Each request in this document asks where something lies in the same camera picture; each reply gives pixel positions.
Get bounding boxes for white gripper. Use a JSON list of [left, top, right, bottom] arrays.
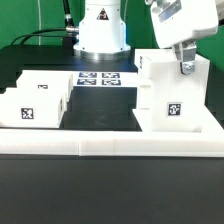
[[145, 0, 218, 74]]

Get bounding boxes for white drawer cabinet shell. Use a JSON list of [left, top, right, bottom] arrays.
[[133, 49, 210, 132]]

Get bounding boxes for white drawer box front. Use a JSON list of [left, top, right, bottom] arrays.
[[0, 89, 66, 128]]

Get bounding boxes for white drawer box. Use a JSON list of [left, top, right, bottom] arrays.
[[16, 70, 73, 100], [0, 89, 66, 128]]

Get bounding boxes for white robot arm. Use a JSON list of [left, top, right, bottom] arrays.
[[74, 0, 224, 75]]

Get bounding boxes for white drawer box rear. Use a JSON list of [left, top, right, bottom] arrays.
[[16, 70, 73, 100]]

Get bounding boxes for white fiducial marker sheet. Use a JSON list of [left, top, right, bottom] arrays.
[[73, 71, 139, 87]]

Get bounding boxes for black cable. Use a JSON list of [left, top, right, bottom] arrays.
[[9, 0, 80, 47]]

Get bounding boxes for white L-shaped border wall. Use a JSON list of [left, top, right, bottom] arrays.
[[0, 99, 224, 157]]

